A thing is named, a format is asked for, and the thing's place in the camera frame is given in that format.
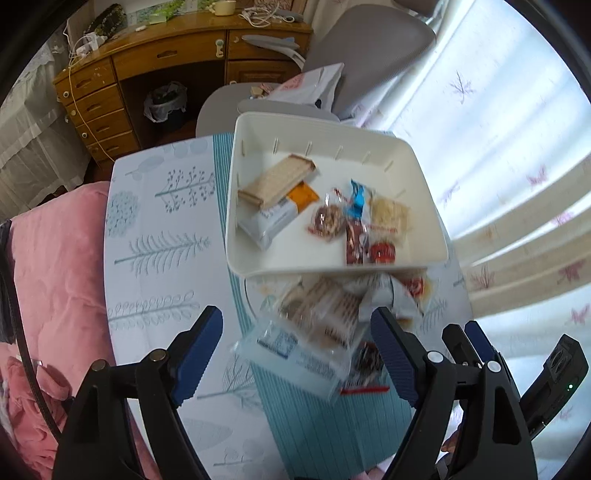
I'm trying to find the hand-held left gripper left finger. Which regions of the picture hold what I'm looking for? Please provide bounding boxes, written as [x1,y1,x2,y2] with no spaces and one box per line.
[54,305,225,480]

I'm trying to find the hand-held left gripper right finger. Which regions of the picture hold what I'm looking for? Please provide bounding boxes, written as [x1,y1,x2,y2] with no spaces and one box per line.
[370,306,539,480]

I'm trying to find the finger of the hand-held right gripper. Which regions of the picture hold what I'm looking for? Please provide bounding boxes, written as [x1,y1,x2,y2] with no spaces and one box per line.
[464,320,500,365]
[441,324,476,365]

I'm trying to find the dark brown snack packet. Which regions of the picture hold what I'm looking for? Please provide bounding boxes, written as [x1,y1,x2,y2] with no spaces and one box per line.
[344,340,391,398]

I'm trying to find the white snack packet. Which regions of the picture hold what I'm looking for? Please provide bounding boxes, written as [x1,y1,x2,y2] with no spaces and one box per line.
[358,272,426,324]

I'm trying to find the red-striped yellow cake packet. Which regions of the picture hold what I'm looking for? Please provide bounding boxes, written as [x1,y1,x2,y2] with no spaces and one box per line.
[399,272,437,301]

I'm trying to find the clear bread packet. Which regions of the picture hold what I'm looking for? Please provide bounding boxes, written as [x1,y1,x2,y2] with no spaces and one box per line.
[272,276,365,352]

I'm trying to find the clear light blue packet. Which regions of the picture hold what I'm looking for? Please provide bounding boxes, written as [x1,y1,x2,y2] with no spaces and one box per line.
[231,316,356,407]

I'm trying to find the round red candy packet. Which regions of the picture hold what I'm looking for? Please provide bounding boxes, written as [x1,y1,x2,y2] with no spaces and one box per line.
[367,237,399,265]

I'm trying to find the dark red snack packet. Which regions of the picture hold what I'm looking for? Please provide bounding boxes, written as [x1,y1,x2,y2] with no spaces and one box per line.
[344,218,370,266]

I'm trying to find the white plastic bin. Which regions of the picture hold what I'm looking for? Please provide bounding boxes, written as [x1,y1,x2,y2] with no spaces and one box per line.
[225,112,450,280]

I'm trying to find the clear rice crisp packet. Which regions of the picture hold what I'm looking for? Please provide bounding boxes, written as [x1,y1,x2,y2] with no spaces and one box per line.
[367,196,413,241]

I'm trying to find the clear nut bar packet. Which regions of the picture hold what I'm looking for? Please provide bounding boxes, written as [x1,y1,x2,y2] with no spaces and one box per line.
[307,203,347,243]

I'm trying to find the silver grey snack wrapper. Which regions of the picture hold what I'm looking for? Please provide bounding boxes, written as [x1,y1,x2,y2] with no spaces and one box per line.
[238,199,300,251]

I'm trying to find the blue candy packet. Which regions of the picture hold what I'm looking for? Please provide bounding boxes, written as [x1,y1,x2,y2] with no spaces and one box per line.
[346,179,374,220]

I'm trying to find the orange white oat packet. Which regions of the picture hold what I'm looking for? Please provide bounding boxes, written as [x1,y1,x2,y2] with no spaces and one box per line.
[286,181,320,216]

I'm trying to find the beige wafer packet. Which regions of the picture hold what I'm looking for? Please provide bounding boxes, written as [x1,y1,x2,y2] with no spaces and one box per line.
[237,154,318,207]

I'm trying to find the tree print tablecloth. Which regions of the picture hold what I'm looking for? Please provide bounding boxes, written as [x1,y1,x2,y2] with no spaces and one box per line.
[104,131,476,476]

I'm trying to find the white leaf print curtain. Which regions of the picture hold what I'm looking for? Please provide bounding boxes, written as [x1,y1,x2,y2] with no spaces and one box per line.
[360,0,591,462]

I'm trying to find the black trash bin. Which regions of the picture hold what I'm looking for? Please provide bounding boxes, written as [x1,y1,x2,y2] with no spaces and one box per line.
[143,82,189,134]

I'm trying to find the lace covered piano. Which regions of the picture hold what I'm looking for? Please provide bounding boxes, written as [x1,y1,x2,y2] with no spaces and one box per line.
[0,41,93,222]

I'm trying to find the white plastic bag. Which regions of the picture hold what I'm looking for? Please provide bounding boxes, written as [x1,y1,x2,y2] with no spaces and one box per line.
[265,62,346,112]

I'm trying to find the grey office chair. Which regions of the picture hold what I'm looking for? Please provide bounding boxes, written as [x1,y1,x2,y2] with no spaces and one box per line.
[196,4,437,139]

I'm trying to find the wooden desk with drawers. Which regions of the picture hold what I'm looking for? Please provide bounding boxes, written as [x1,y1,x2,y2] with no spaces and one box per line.
[52,14,315,162]

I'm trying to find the white power strip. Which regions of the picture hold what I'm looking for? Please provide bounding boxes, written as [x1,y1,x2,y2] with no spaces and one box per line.
[71,32,109,56]

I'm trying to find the green leaf print packet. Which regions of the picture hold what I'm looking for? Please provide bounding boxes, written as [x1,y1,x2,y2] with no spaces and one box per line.
[127,0,185,24]

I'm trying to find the dark floral pouch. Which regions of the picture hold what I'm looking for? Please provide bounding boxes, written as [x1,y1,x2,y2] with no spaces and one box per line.
[83,4,127,37]

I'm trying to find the white cable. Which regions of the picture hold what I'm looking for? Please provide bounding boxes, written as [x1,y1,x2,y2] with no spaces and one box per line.
[238,0,296,26]

